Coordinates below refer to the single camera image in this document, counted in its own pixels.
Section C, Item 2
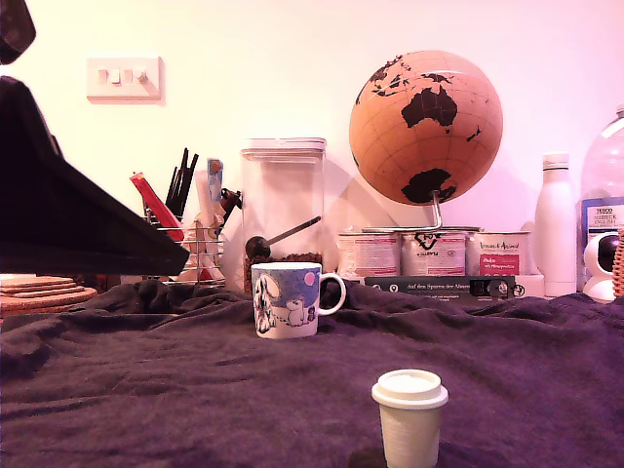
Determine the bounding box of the illustrated white blue mug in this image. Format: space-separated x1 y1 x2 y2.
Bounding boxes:
251 261 348 341

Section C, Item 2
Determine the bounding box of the blue printed paper sleeve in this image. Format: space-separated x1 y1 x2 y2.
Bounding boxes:
205 156 225 202

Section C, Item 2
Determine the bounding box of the chrome wire utensil rack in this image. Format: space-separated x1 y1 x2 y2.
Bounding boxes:
143 214 229 288

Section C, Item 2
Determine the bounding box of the clear container white lid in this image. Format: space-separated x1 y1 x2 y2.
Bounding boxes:
239 136 328 296

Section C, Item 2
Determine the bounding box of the white metal bottle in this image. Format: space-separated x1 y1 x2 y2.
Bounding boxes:
534 151 580 298

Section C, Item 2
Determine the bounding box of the white tin black arrow symbol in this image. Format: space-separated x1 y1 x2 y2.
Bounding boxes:
401 230 468 278

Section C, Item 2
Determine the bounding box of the large clear water bottle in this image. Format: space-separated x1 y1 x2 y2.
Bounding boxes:
578 102 624 293

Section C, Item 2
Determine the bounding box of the square cork coaster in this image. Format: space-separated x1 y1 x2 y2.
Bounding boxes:
0 289 85 297
0 283 77 293
0 275 74 287

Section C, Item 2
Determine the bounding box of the white tin pink text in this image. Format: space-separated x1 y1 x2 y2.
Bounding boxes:
336 232 403 279

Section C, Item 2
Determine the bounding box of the black printed flat box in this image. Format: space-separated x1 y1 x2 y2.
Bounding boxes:
364 276 518 308

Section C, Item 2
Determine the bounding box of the round cork trivet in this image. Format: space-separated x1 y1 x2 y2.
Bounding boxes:
0 291 99 308
0 302 94 316

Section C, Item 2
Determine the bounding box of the white coffee capsule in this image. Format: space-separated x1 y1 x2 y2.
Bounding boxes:
370 369 449 468

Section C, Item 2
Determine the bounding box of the wicker basket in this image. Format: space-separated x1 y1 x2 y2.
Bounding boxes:
612 227 624 300

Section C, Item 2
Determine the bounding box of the white light switch plate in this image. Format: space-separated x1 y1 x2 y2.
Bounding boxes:
86 56 166 104

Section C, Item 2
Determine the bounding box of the red chopstick sleeve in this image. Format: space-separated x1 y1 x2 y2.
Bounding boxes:
129 170 186 243

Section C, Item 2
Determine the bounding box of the metal globe stand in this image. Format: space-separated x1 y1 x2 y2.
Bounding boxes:
361 190 486 235

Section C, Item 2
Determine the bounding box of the cork globe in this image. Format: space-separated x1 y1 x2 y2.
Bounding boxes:
348 49 504 207

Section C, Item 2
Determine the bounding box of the dark grey cloth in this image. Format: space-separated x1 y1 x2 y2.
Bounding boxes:
0 281 624 468

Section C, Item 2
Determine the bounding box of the dark brown wooden utensil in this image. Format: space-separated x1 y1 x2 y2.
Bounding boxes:
218 187 244 221

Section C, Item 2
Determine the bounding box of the dark wooden coffee scoop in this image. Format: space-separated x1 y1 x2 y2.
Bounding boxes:
245 215 324 262

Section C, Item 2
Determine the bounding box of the white tin red label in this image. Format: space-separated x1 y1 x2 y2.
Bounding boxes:
466 230 533 277

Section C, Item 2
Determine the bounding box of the small white round camera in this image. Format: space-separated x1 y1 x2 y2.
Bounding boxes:
582 232 622 303

